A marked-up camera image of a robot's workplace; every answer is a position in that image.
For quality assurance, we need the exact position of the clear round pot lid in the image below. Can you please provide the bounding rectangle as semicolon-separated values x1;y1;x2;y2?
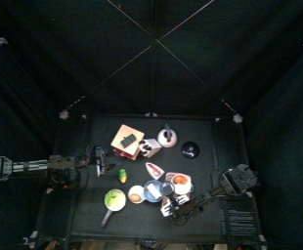
159;181;177;197

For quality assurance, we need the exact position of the green yellow toy corn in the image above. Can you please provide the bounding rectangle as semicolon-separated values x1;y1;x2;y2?
118;168;130;185

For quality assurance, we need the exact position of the white bowl with orange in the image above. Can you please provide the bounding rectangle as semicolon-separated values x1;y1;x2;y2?
163;171;195;196

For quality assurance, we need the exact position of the wooden toy box red base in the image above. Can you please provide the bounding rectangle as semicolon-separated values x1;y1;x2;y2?
110;124;147;161

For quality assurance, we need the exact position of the white toy piece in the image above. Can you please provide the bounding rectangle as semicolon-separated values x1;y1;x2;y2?
149;184;163;201

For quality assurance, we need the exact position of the orange toy tomato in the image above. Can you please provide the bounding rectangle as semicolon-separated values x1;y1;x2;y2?
173;175;189;186

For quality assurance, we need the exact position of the dark green block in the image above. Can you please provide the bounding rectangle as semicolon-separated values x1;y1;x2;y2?
119;133;139;149

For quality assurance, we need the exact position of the blue toy bowl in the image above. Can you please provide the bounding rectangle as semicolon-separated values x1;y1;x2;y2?
143;180;166;204

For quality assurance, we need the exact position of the small white plate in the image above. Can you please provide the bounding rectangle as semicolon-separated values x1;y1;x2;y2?
127;185;147;205

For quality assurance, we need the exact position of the green toy vegetable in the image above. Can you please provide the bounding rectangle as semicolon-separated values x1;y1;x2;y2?
106;190;125;207

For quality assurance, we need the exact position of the white toy toaster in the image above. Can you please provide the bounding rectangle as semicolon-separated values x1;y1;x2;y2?
139;138;163;159

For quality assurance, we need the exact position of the white toy kettle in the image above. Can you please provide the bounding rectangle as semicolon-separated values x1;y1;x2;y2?
157;123;179;149

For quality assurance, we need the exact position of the black round disc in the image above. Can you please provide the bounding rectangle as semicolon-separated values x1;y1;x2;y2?
181;141;202;160

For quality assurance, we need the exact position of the toy frying pan grey handle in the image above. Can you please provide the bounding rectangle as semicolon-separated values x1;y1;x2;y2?
99;188;129;228

